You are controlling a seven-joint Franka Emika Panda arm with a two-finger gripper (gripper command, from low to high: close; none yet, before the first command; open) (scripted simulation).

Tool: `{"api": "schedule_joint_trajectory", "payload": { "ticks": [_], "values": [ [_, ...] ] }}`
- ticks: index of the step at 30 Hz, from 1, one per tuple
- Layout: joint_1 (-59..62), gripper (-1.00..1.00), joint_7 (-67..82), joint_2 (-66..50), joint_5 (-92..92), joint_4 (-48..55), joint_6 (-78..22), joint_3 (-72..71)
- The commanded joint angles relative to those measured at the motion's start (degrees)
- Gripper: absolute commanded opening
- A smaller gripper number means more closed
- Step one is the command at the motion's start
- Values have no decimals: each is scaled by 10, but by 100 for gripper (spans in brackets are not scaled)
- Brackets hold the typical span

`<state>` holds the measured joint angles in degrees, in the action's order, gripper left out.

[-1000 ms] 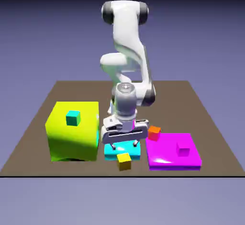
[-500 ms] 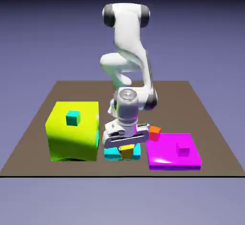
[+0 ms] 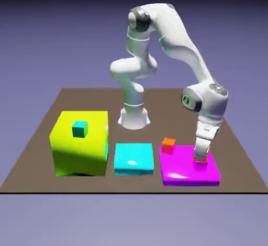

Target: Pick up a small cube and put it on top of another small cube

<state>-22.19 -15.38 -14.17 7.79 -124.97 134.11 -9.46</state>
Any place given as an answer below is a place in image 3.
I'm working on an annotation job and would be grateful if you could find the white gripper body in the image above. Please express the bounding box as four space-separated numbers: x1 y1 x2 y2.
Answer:
194 137 211 161

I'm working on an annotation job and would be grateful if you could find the small orange cube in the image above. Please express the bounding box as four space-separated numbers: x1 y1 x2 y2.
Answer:
193 148 210 163

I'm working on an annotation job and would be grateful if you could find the small red cube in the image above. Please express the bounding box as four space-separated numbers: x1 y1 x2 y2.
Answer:
161 137 176 155

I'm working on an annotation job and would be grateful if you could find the small teal cube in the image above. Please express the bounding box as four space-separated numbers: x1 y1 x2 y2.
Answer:
72 120 88 138

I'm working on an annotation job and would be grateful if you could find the large magenta box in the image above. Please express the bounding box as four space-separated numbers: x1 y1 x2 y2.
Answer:
159 144 221 187

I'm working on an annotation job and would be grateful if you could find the large cyan box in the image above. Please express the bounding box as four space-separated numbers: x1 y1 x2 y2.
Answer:
114 143 155 176

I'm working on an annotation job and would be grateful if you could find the large yellow box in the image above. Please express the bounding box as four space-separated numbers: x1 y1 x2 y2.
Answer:
49 110 109 177

